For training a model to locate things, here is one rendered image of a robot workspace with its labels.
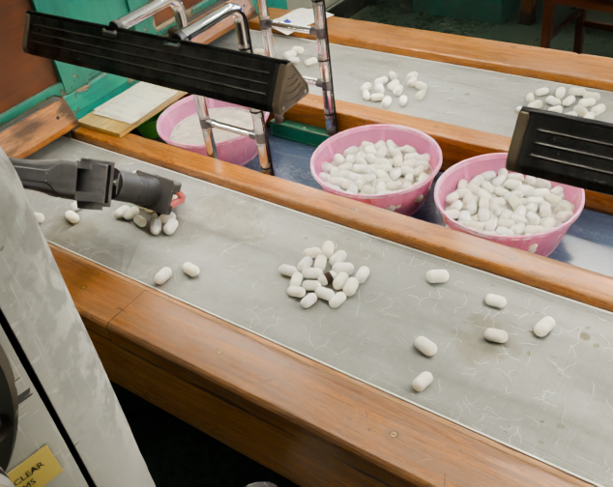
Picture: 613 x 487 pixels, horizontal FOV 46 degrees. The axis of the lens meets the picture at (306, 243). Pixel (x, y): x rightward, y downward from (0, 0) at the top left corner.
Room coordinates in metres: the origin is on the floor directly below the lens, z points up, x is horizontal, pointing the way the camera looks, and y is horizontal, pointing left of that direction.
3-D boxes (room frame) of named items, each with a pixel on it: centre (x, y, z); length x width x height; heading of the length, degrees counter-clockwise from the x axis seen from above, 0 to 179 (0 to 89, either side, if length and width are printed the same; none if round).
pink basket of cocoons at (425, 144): (1.22, -0.16, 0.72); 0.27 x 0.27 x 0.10
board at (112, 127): (1.65, 0.34, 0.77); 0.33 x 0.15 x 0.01; 140
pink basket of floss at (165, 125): (1.51, 0.17, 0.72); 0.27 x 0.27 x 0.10
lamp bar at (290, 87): (1.18, 0.22, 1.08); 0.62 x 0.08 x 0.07; 50
